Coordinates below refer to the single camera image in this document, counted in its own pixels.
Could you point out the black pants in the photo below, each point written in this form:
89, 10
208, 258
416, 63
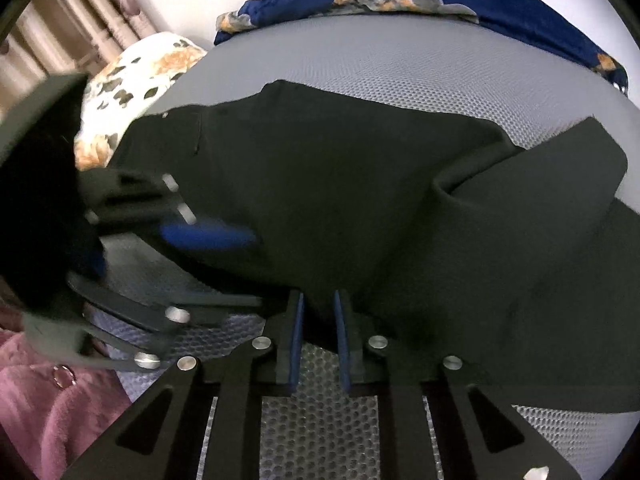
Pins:
325, 185

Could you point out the pink fleece garment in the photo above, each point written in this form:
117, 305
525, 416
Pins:
40, 420

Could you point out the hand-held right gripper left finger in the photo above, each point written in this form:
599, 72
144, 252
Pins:
296, 345

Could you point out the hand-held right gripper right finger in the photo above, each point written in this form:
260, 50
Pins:
343, 345

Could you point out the white and orange cloth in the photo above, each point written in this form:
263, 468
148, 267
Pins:
140, 75

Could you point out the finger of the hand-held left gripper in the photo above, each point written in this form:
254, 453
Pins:
210, 236
150, 317

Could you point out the blue floral blanket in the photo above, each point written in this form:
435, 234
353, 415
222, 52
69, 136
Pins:
525, 15

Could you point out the beige curtain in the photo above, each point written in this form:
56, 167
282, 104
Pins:
75, 5

